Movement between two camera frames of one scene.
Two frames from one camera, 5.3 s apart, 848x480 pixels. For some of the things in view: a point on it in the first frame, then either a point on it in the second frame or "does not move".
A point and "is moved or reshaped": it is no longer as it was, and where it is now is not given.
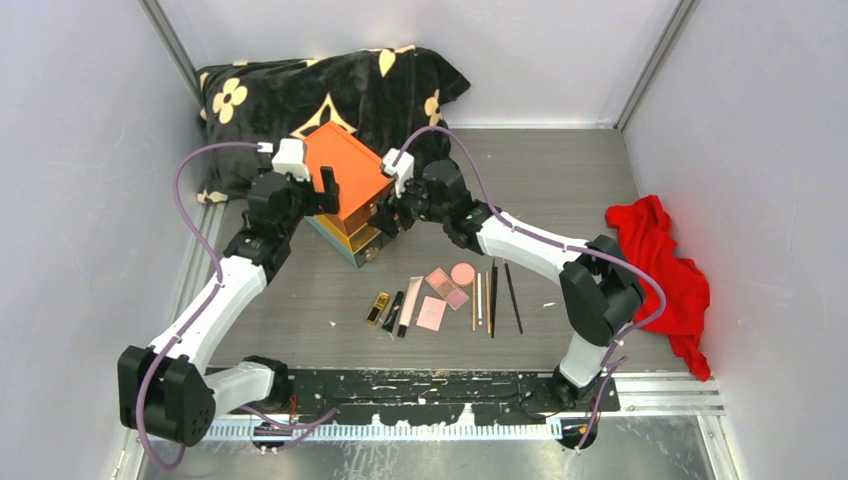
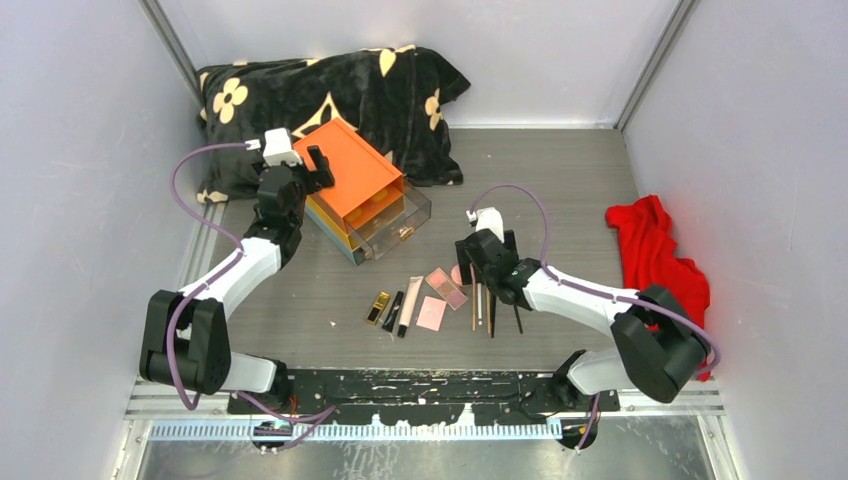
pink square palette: x=431 y=313 does not move
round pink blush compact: x=462 y=274 does not move
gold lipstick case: x=378 y=308 does not move
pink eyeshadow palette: x=450 y=292 does not move
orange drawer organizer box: x=361 y=183 is moved or reshaped
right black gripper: x=383 y=219 to x=465 y=260
